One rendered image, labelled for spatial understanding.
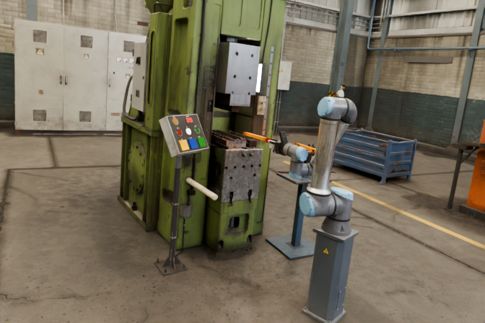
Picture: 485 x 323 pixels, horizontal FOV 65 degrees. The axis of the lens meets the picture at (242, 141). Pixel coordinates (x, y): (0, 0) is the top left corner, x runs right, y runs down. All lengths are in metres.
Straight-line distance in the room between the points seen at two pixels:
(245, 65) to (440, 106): 8.25
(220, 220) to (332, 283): 1.12
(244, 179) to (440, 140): 8.14
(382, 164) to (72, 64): 5.92
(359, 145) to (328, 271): 4.42
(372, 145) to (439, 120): 4.46
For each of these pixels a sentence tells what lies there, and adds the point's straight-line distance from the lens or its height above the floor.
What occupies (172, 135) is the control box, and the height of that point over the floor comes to 1.07.
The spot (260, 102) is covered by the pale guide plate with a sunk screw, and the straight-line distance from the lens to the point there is 3.40.
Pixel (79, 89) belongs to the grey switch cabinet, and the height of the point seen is 0.93.
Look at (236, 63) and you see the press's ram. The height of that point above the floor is 1.61.
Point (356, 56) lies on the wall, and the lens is 12.33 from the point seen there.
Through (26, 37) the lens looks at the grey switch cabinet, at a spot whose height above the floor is 1.79.
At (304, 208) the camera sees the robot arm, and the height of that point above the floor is 0.76.
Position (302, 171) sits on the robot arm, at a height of 0.92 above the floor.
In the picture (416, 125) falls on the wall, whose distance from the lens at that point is 11.28.
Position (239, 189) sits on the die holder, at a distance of 3.25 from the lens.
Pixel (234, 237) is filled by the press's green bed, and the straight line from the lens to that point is 3.41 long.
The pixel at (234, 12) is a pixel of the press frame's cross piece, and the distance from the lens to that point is 3.27.
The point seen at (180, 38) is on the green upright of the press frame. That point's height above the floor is 1.78.
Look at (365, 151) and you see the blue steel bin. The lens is 6.74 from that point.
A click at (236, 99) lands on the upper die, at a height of 1.33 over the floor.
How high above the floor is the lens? 1.54
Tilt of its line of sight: 10 degrees down
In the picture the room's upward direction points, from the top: 6 degrees clockwise
